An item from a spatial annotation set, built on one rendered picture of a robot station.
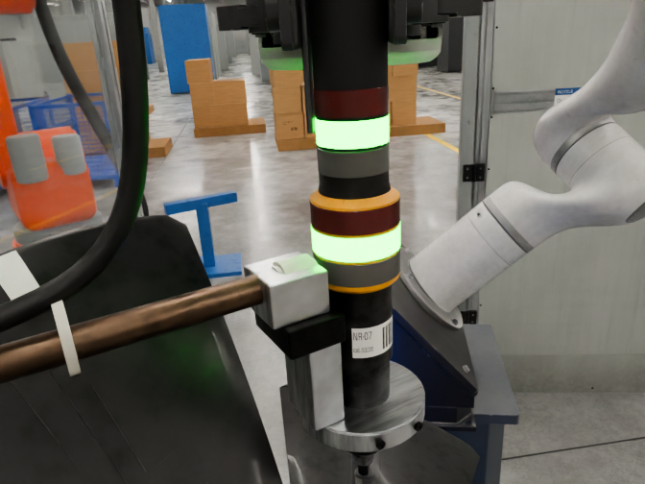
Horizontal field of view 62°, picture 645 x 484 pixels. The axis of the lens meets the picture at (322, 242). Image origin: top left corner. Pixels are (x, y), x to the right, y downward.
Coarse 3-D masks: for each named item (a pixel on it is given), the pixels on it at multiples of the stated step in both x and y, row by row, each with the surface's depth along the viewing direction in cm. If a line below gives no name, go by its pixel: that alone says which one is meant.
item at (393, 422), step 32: (288, 256) 26; (288, 288) 24; (320, 288) 25; (256, 320) 27; (288, 320) 24; (320, 320) 25; (288, 352) 24; (320, 352) 26; (288, 384) 29; (320, 384) 26; (416, 384) 30; (320, 416) 27; (352, 416) 28; (384, 416) 28; (416, 416) 28; (352, 448) 27; (384, 448) 27
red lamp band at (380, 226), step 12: (312, 204) 25; (396, 204) 25; (312, 216) 26; (324, 216) 25; (336, 216) 24; (348, 216) 24; (360, 216) 24; (372, 216) 24; (384, 216) 24; (396, 216) 25; (324, 228) 25; (336, 228) 24; (348, 228) 24; (360, 228) 24; (372, 228) 24; (384, 228) 25
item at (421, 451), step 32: (288, 416) 56; (288, 448) 52; (320, 448) 52; (416, 448) 54; (448, 448) 56; (320, 480) 48; (352, 480) 48; (384, 480) 48; (416, 480) 49; (448, 480) 50
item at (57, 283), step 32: (128, 0) 18; (128, 32) 18; (128, 64) 19; (128, 96) 19; (128, 128) 20; (128, 160) 20; (128, 192) 20; (128, 224) 20; (96, 256) 20; (64, 288) 20; (0, 320) 19; (64, 320) 20; (64, 352) 20
